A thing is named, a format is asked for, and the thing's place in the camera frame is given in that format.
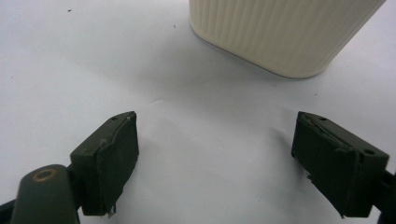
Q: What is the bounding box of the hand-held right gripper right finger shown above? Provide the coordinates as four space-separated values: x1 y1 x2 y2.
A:
290 110 390 218

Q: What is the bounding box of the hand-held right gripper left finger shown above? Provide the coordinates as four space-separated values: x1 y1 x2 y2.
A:
69 110 140 217

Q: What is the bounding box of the cream pump bottle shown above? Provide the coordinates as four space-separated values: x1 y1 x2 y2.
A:
188 0 388 79

